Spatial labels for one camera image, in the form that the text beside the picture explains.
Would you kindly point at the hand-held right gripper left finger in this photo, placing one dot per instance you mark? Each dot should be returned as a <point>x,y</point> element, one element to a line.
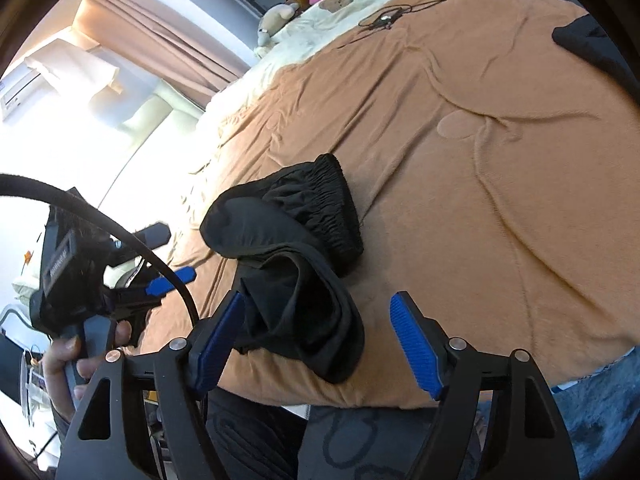
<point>220,340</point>

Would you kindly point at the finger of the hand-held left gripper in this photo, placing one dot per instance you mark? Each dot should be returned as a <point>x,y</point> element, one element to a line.
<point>155,235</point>
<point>172,280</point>

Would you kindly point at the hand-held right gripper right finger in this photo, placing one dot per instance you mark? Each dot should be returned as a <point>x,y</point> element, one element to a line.
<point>415,340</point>

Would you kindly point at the black pants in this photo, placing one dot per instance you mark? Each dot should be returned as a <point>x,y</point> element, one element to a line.
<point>300,300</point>

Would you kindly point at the person's left hand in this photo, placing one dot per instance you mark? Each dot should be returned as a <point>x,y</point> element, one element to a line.
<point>60,360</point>

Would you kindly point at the cream headboard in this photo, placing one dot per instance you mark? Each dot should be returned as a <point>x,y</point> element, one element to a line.
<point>165,115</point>

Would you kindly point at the bed with brown duvet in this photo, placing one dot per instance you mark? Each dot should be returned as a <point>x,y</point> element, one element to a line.
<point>450,160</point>

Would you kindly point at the pink curtain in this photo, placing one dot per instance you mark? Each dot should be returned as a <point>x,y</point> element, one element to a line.
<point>165,45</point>

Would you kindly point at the beige plush dog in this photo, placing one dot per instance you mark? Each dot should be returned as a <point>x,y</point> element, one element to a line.
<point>275,20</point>

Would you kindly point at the cream bed sheet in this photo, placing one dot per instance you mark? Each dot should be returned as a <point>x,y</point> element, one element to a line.
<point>300,35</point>

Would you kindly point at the folded black garment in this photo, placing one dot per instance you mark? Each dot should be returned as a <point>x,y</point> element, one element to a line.
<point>590,40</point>

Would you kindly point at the white wall air conditioner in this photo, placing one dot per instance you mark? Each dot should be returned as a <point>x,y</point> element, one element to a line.
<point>20,95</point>

